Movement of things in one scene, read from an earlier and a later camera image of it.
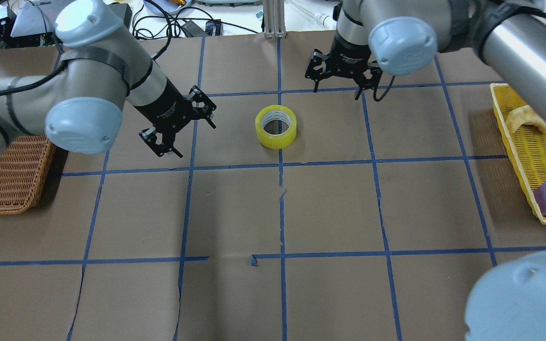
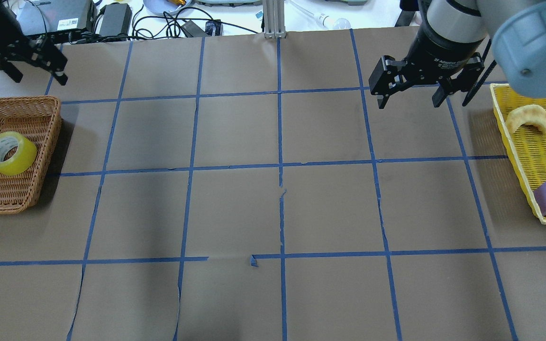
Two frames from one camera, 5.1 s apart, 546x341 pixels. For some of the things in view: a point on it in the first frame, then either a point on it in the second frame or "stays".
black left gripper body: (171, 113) → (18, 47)
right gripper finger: (358, 93) → (440, 96)
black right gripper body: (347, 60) → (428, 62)
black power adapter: (213, 28) stays
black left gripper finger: (211, 122) → (61, 77)
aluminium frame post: (274, 19) stays
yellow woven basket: (535, 157) stays
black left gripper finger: (177, 152) → (13, 72)
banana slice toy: (516, 117) stays
